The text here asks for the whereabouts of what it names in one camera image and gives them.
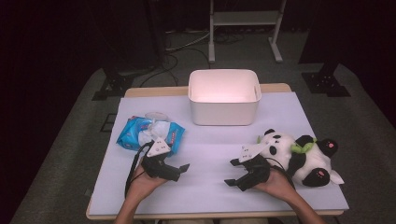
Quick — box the person's left hand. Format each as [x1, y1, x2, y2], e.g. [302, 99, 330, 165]
[125, 161, 169, 203]

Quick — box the left hand-held gripper black cable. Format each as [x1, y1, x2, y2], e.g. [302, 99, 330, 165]
[123, 140, 156, 199]

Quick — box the right hand-held gripper black cable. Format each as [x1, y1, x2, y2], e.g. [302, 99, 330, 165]
[264, 157, 297, 190]

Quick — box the white metal stand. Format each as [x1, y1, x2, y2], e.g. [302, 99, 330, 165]
[207, 0, 288, 64]

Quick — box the white plastic storage box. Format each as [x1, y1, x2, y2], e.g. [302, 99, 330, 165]
[188, 68, 262, 127]

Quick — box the black stand base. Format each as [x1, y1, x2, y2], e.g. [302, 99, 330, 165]
[92, 66, 135, 102]
[301, 61, 352, 98]

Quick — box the hand-held gripper black cable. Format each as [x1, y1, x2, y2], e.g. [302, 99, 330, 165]
[264, 157, 297, 190]
[123, 140, 156, 199]

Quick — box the pale lavender table mat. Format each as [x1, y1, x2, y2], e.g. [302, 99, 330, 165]
[88, 91, 350, 217]

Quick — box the blue wet wipes pack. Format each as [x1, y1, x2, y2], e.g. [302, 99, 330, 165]
[116, 111, 187, 156]

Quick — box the white floor cable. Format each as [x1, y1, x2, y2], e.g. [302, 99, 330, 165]
[164, 30, 211, 52]

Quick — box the black floor cable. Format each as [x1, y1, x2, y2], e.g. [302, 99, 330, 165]
[138, 46, 213, 89]

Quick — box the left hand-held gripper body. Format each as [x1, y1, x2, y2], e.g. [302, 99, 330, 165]
[140, 136, 172, 180]

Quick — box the white wet wipe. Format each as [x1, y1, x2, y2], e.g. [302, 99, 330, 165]
[137, 120, 172, 147]

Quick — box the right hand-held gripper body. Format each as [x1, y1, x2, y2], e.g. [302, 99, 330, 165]
[238, 142, 272, 185]

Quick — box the panda plush toy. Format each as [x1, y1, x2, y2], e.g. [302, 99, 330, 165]
[256, 128, 346, 189]

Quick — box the person's right hand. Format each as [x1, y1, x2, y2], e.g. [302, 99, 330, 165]
[254, 167, 297, 201]

